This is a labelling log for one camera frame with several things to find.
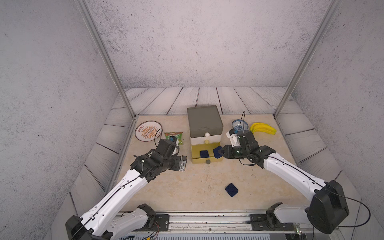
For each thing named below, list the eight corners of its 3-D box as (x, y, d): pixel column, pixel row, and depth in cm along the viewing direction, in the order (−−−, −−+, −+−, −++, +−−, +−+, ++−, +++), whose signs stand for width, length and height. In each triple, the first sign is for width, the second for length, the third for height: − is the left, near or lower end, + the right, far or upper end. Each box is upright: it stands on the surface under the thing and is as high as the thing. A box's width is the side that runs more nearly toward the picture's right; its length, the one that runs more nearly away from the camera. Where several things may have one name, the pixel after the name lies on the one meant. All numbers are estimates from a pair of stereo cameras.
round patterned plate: (133, 141, 108) (131, 139, 106) (139, 123, 120) (138, 120, 118) (159, 141, 108) (159, 139, 106) (163, 122, 120) (162, 120, 118)
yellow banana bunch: (250, 132, 111) (252, 128, 108) (249, 126, 116) (251, 122, 112) (274, 134, 110) (276, 130, 106) (272, 128, 114) (274, 123, 110)
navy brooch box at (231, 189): (232, 198, 83) (232, 196, 81) (224, 189, 86) (225, 188, 84) (238, 191, 85) (239, 190, 83) (230, 183, 88) (231, 182, 86)
